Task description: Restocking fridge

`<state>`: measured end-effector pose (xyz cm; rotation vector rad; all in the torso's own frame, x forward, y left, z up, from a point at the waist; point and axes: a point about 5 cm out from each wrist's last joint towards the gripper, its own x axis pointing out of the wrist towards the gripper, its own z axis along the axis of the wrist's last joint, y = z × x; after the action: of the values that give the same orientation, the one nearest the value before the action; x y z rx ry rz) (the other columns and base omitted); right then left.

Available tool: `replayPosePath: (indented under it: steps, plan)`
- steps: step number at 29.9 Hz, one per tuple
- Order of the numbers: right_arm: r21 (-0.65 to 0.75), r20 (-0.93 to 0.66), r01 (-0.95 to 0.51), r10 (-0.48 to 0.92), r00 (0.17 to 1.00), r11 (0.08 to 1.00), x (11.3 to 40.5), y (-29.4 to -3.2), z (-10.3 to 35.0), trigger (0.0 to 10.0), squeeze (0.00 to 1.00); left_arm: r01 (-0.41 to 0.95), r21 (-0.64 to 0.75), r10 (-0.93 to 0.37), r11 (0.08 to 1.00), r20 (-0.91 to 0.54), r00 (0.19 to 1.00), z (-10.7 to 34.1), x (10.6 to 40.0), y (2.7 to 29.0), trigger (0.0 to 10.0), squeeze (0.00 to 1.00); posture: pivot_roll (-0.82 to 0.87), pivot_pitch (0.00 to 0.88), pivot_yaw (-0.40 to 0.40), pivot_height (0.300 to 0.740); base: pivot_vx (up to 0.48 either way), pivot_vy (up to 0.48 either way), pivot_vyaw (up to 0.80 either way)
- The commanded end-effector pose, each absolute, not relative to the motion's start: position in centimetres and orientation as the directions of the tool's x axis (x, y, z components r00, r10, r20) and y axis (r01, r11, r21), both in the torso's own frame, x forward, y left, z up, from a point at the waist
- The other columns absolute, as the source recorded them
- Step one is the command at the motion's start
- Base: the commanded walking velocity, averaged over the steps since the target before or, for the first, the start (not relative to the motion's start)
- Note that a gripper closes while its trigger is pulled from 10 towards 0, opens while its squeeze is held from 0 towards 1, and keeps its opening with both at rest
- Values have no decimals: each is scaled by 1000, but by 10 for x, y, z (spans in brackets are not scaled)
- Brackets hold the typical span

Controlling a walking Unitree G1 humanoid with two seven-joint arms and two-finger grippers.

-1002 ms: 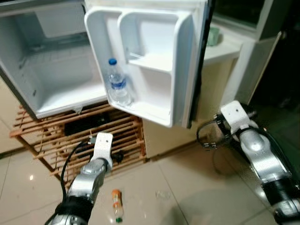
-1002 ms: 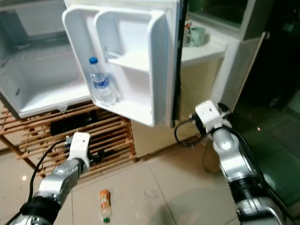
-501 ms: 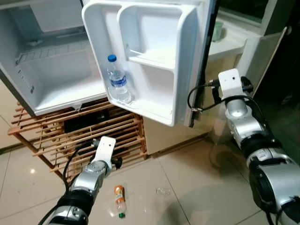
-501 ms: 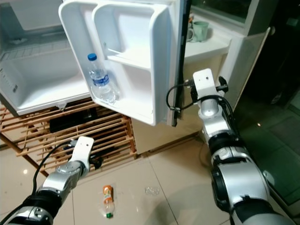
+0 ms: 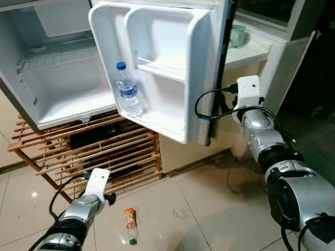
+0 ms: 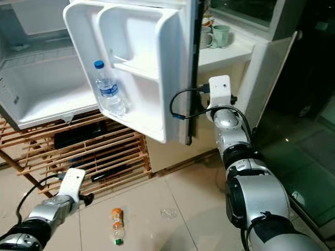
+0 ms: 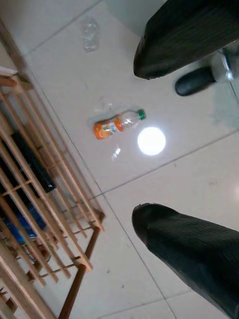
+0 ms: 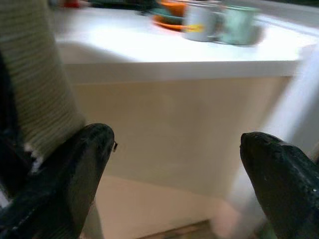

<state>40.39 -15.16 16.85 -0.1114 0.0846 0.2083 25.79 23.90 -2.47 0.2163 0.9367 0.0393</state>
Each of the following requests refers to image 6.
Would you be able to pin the black box device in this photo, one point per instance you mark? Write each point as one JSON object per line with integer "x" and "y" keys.
{"x": 78, "y": 137}

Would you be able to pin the clear plastic scrap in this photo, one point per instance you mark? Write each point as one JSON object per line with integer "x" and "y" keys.
{"x": 168, "y": 213}

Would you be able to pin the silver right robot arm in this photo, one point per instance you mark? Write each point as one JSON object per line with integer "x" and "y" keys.
{"x": 261, "y": 198}

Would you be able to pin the white lined fridge door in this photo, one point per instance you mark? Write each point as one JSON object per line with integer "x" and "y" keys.
{"x": 136, "y": 42}

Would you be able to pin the orange labelled drink bottle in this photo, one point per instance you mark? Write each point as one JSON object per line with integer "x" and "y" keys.
{"x": 118, "y": 219}

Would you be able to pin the green mug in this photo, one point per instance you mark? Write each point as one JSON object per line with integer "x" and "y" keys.
{"x": 221, "y": 36}

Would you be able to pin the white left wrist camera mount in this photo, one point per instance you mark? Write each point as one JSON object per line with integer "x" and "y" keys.
{"x": 72, "y": 183}

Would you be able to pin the wooden slatted rack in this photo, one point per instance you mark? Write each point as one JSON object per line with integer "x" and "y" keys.
{"x": 120, "y": 157}

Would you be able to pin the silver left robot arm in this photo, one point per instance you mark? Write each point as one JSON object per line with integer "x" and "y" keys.
{"x": 47, "y": 214}

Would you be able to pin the blue capped water bottle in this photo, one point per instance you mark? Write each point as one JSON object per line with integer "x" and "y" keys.
{"x": 110, "y": 91}

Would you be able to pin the grey mug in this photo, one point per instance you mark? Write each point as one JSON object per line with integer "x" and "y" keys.
{"x": 204, "y": 37}

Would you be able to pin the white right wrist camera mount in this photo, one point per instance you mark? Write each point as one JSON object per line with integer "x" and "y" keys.
{"x": 220, "y": 90}

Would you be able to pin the silver mini fridge body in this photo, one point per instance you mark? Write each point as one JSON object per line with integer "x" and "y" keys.
{"x": 42, "y": 78}

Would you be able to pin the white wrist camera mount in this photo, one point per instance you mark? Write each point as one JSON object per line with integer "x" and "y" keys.
{"x": 72, "y": 183}
{"x": 220, "y": 90}

